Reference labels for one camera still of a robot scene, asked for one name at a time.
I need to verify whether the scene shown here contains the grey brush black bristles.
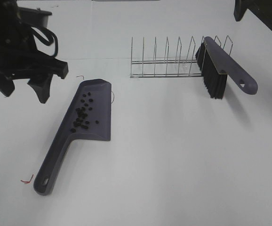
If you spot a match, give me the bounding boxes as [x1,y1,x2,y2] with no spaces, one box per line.
[195,36,258,99]

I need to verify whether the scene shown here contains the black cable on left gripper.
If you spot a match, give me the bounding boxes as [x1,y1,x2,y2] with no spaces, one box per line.
[25,23,59,58]

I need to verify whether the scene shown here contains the metal wire dish rack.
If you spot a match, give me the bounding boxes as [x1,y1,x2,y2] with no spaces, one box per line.
[129,35,233,79]

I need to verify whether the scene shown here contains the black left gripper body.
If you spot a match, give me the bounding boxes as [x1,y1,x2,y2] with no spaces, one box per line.
[0,0,54,97]

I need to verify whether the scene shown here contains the grey camera on left wrist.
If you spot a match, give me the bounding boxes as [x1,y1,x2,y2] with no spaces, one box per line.
[18,7,52,28]

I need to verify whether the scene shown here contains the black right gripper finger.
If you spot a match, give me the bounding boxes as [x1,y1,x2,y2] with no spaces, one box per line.
[233,0,247,22]

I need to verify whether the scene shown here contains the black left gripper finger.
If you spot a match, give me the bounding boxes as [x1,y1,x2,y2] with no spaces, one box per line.
[36,51,68,79]
[28,74,53,104]

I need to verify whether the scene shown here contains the grey plastic dustpan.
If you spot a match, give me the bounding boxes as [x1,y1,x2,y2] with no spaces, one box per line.
[33,79,112,196]

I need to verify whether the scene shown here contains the pile of coffee beans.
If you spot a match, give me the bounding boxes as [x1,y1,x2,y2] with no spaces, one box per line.
[69,90,100,133]

